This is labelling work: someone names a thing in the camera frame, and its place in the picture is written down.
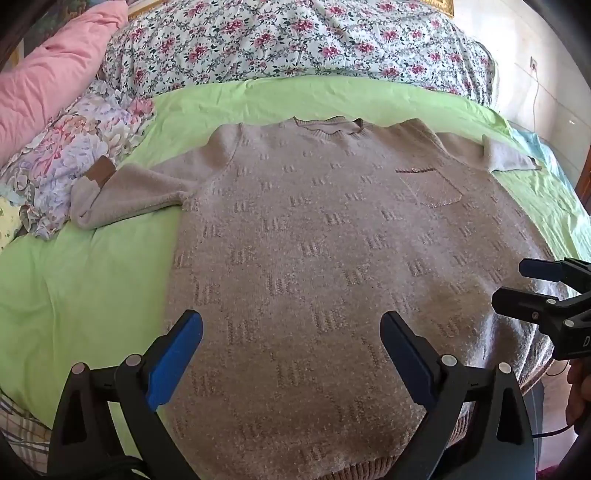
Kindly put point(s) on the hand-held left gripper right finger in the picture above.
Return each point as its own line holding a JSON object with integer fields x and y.
{"x": 406, "y": 355}

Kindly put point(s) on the plaid cloth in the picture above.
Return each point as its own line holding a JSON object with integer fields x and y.
{"x": 21, "y": 434}

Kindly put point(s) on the floral patterned duvet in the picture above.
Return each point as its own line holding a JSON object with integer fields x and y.
{"x": 286, "y": 41}

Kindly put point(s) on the pastel floral cloth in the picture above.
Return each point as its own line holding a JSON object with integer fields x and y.
{"x": 78, "y": 147}

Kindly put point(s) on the light blue cloth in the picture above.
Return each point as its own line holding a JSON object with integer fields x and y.
{"x": 540, "y": 147}

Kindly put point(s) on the pink pillow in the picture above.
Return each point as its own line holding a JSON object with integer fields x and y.
{"x": 51, "y": 69}

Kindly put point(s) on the gold picture frame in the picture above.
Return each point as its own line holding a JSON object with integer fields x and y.
{"x": 438, "y": 7}

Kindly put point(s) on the person's right hand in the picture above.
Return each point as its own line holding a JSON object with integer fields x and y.
{"x": 579, "y": 397}

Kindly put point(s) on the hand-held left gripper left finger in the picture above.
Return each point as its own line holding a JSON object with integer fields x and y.
{"x": 174, "y": 355}

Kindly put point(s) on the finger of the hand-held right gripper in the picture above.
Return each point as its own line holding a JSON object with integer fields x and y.
{"x": 526, "y": 307}
{"x": 554, "y": 270}

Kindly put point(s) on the green bed sheet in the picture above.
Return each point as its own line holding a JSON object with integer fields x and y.
{"x": 83, "y": 295}

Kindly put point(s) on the beige knitted sweater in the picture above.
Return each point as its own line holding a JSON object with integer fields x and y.
{"x": 323, "y": 258}

